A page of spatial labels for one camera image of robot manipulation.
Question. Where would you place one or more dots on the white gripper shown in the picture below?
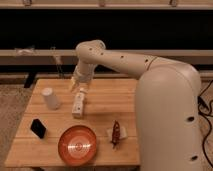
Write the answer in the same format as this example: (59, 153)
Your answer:
(81, 75)

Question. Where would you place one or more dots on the orange bowl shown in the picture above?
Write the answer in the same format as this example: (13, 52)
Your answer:
(77, 145)

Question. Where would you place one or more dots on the black eraser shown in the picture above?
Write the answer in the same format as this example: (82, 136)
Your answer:
(38, 128)

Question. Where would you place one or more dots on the brown wrapped snack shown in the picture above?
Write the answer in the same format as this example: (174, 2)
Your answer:
(116, 133)

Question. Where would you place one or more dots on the wooden table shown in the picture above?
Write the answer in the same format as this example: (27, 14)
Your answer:
(107, 101)

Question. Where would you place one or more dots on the white plastic bag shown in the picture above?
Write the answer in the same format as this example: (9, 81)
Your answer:
(24, 51)

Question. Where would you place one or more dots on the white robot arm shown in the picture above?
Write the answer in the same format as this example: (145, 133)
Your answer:
(166, 104)

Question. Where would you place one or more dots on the white ceramic cup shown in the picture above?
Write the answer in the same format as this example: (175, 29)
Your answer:
(51, 100)

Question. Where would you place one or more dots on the wooden rail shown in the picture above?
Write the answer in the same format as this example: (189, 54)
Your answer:
(45, 57)

